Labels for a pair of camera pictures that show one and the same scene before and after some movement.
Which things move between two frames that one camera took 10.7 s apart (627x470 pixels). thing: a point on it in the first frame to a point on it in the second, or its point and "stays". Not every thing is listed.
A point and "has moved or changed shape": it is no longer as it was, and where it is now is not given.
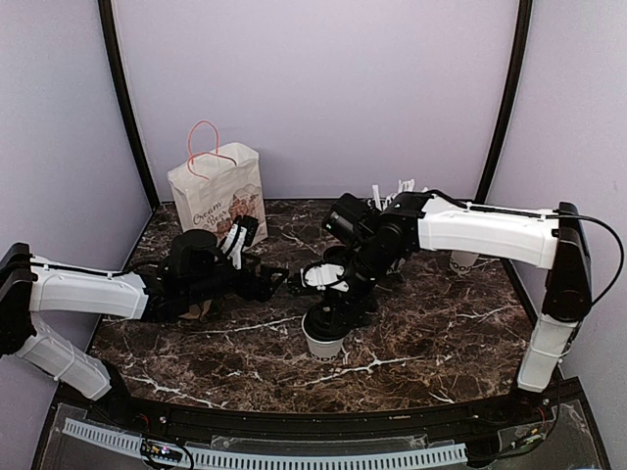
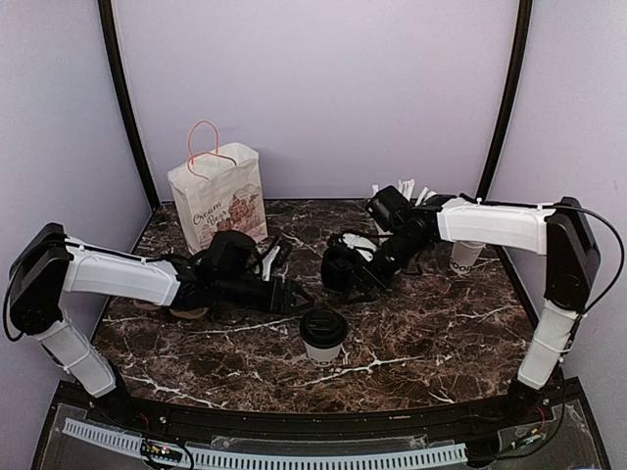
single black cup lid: [326, 322] has moved or changed shape
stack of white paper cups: [461, 261] stays
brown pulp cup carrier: [195, 311] stays
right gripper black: [347, 303] to [364, 284]
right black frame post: [523, 31] stays
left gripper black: [263, 291] to [286, 298]
